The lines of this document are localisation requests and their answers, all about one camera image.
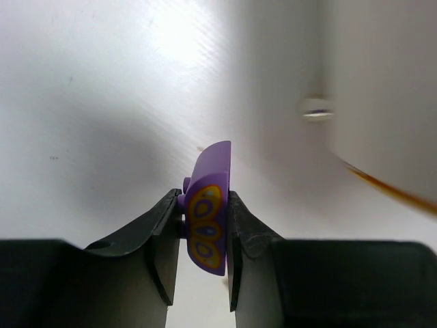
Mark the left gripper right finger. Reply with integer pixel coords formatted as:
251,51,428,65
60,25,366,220
227,192,436,327

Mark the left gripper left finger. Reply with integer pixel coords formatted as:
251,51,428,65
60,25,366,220
1,189,181,327

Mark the purple lego brick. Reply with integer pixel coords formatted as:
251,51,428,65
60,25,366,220
178,141,231,276

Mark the yellow drawer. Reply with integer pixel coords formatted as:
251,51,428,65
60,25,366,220
341,160,436,216

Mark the cream round drawer cabinet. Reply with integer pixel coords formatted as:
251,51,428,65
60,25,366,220
234,1,436,215

